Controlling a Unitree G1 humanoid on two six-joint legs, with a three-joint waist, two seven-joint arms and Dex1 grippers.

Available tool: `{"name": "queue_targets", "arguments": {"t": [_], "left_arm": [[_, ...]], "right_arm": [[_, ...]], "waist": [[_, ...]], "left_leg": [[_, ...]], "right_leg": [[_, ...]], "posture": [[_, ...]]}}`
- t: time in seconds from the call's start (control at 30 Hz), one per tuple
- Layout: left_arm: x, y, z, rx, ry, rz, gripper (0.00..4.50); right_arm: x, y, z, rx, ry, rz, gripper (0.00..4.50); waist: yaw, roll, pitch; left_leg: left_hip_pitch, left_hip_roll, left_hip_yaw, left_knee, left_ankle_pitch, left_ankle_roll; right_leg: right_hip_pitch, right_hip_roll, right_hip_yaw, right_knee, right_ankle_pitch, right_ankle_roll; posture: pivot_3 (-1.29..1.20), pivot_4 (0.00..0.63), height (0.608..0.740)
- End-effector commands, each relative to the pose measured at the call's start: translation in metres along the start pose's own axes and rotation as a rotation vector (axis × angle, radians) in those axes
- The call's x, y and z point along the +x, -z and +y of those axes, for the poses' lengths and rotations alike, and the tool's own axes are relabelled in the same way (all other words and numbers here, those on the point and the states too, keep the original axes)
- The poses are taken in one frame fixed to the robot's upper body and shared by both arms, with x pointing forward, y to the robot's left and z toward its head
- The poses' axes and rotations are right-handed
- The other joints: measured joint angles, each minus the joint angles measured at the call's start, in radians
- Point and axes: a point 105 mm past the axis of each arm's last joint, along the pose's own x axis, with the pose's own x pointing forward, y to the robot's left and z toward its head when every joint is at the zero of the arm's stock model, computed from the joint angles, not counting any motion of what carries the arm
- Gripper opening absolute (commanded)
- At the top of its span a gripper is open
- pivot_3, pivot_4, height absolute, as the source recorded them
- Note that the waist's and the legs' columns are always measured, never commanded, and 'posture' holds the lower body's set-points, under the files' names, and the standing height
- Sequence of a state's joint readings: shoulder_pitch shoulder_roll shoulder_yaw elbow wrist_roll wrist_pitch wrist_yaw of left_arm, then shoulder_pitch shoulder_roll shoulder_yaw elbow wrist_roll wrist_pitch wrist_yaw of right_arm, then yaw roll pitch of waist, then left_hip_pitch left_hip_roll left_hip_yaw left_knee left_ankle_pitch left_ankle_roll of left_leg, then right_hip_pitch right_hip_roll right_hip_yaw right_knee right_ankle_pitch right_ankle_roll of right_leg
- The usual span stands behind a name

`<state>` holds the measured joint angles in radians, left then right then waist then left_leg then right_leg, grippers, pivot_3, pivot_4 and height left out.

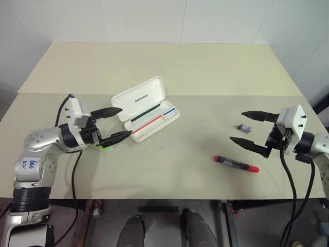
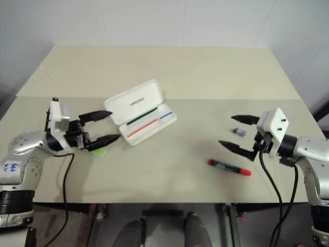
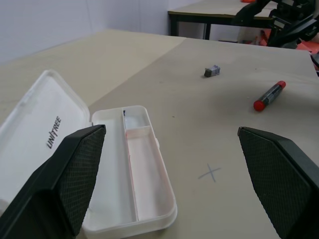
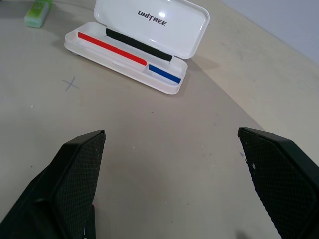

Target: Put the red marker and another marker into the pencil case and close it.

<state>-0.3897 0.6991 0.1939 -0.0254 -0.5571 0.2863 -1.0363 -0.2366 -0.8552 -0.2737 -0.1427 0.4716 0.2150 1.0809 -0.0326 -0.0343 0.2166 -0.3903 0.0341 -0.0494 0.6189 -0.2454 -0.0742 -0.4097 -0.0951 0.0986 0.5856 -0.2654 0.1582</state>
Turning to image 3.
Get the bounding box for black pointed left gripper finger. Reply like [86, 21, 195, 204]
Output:
[267, 14, 317, 48]
[231, 0, 271, 25]

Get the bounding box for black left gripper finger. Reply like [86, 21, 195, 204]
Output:
[0, 124, 107, 239]
[237, 126, 319, 239]

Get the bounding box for white plastic case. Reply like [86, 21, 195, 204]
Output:
[0, 69, 178, 238]

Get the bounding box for orange objects on floor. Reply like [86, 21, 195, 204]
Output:
[259, 29, 319, 55]

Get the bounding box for black framed beige table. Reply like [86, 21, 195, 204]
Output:
[167, 0, 275, 40]

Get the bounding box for red capped grey marker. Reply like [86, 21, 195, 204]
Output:
[253, 80, 287, 112]

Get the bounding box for small grey eraser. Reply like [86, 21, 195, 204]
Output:
[203, 65, 222, 78]

